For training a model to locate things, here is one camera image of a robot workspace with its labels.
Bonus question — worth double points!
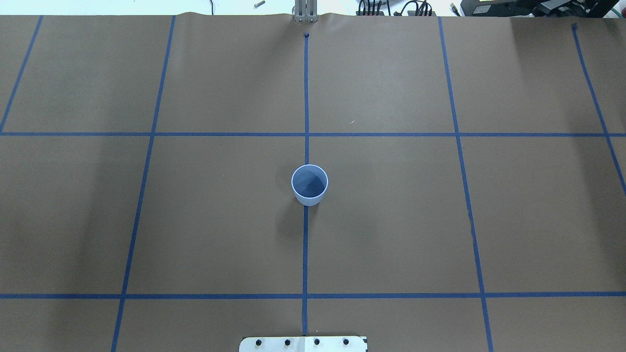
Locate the blue cup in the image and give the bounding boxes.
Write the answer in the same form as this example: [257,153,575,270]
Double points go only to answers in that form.
[291,163,329,207]

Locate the brown paper table cover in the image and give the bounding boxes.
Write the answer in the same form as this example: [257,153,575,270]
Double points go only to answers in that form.
[0,13,625,352]

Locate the aluminium frame post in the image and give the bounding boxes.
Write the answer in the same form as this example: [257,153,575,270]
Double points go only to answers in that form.
[292,0,319,23]

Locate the black cable bundle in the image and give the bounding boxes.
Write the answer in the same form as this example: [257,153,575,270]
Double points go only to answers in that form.
[357,0,436,18]

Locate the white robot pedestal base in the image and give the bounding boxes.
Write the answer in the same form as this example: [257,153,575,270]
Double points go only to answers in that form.
[239,335,368,352]

